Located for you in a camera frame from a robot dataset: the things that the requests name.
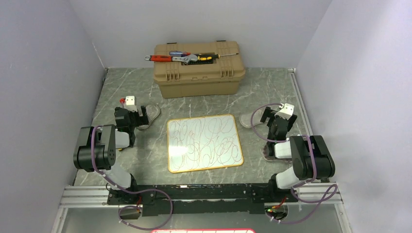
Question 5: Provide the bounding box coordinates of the grey mesh scrubbing pad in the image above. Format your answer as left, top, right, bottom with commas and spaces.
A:
239, 109, 267, 129

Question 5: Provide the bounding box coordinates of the yellow framed whiteboard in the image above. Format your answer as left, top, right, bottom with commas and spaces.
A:
167, 114, 244, 173

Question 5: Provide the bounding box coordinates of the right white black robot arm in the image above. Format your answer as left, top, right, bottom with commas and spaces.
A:
260, 104, 336, 201

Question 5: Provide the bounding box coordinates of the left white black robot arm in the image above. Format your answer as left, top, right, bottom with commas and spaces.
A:
73, 106, 150, 204

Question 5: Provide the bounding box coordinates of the dark brown scrubbing pad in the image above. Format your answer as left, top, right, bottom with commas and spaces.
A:
261, 142, 278, 162

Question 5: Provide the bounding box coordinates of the grey scrubbing pad left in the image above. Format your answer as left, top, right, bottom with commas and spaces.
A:
137, 102, 161, 131

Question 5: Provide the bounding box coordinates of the tan plastic toolbox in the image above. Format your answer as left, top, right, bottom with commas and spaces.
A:
154, 41, 246, 99

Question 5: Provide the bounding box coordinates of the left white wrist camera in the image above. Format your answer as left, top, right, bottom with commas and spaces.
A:
120, 96, 137, 112

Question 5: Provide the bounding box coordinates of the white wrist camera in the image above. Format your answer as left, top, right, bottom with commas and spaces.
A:
120, 96, 137, 112
275, 103, 294, 120

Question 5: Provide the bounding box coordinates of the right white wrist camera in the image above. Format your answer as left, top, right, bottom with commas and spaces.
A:
275, 103, 294, 120

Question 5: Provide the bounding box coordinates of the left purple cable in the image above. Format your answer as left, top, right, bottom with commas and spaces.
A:
91, 126, 174, 231

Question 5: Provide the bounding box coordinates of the blue red handled screwdriver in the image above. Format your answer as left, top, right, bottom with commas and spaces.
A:
169, 51, 200, 57

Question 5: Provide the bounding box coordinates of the black aluminium base frame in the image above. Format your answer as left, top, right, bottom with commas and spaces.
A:
59, 183, 343, 216

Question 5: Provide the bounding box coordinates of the red handled adjustable wrench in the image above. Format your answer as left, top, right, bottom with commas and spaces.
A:
144, 54, 198, 64

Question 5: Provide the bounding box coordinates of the yellow black handled screwdriver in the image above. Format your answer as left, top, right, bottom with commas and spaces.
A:
197, 53, 238, 61

